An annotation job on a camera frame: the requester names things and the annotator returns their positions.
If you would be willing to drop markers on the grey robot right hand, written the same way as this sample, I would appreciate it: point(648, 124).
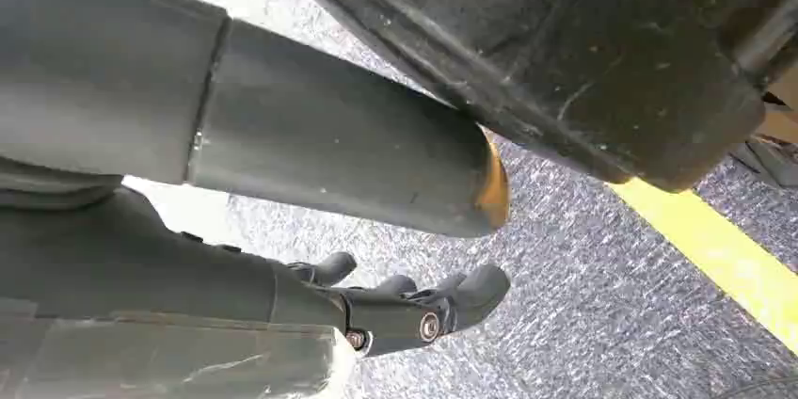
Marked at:
point(124, 90)

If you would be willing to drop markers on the black plastic tray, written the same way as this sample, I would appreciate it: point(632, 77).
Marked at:
point(561, 41)

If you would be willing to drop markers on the yellow tape strip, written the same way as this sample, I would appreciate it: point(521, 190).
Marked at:
point(717, 253)

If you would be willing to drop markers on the dark grey metal part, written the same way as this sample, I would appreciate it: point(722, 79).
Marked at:
point(770, 162)

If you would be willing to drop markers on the tan cardboard box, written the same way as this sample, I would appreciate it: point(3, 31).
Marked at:
point(782, 122)

